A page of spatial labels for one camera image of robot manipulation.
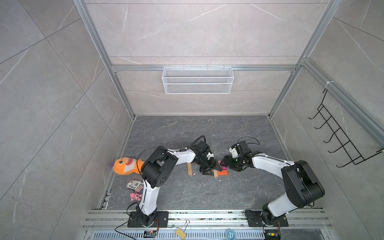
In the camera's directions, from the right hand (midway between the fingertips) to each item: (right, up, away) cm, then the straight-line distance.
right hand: (226, 165), depth 91 cm
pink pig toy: (-52, -13, -13) cm, 55 cm away
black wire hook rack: (+45, +12, -33) cm, 57 cm away
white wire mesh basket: (-18, +56, +10) cm, 59 cm away
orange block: (-2, -4, -2) cm, 5 cm away
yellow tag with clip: (-26, -27, -21) cm, 43 cm away
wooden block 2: (-7, -4, -3) cm, 8 cm away
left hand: (-4, -2, -4) cm, 6 cm away
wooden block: (-23, -2, -1) cm, 23 cm away
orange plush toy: (-59, +2, -7) cm, 59 cm away
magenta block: (-5, +2, -2) cm, 5 cm away
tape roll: (-2, -28, -21) cm, 35 cm away
